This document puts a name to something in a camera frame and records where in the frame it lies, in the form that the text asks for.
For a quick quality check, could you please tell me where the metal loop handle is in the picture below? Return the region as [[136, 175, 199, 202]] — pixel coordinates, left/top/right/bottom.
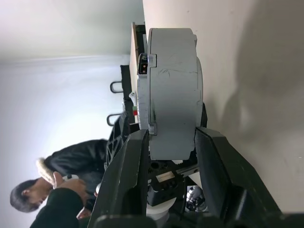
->
[[106, 114, 122, 127], [110, 80, 123, 95]]

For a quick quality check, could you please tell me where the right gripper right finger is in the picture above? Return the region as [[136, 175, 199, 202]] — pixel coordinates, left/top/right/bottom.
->
[[194, 125, 284, 218]]

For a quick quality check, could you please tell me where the wooden board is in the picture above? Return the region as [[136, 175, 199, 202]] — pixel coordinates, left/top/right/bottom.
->
[[129, 22, 146, 95]]

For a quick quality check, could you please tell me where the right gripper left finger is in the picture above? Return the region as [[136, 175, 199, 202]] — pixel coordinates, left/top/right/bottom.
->
[[88, 129, 151, 228]]

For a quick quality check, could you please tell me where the person's right hand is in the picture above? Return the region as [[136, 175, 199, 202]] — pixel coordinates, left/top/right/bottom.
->
[[76, 208, 93, 219]]

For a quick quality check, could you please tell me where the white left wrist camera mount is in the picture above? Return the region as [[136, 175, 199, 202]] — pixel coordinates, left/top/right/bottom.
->
[[145, 201, 177, 221]]

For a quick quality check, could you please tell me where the black lattice plastic chair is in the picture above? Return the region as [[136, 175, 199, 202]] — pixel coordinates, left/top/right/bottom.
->
[[104, 111, 132, 172]]

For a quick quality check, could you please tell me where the person's left hand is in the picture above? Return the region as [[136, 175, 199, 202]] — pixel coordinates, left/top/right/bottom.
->
[[52, 171, 87, 191]]

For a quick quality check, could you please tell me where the person in black jacket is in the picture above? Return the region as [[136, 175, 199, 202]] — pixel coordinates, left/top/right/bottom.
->
[[9, 139, 112, 228]]

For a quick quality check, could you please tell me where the round grey motor lid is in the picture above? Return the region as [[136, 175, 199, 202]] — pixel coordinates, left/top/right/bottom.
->
[[137, 52, 158, 136]]

